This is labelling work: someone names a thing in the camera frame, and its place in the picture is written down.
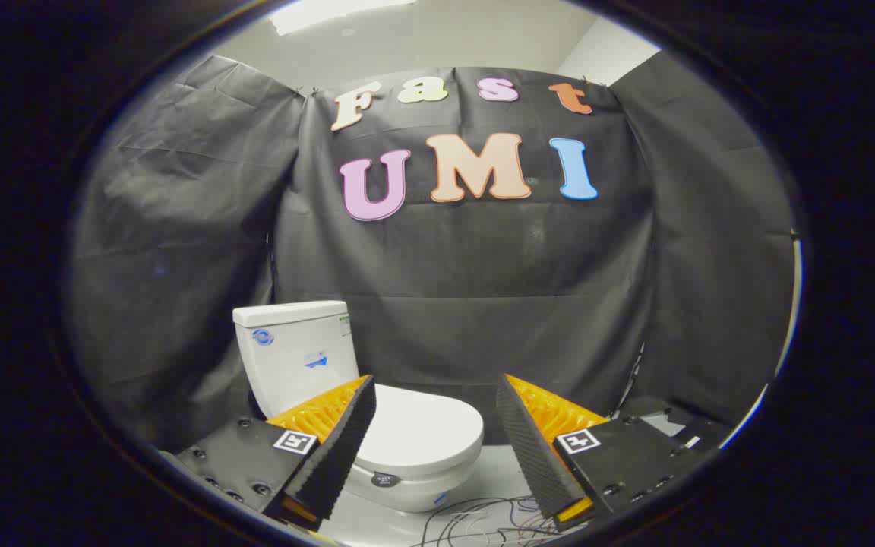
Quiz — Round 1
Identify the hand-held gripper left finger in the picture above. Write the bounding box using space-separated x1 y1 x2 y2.
160 374 377 533

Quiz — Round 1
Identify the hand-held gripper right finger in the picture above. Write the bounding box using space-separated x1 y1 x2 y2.
495 373 719 533

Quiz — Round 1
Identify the white toilet lid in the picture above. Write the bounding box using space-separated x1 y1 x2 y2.
358 384 485 487

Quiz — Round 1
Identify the white toilet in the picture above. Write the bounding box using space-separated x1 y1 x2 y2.
232 300 478 514

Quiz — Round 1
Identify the black backdrop cloth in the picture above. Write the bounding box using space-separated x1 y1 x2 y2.
65 52 797 453

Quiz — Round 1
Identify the tangle of thin wires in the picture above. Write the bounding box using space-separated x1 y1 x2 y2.
416 495 560 547

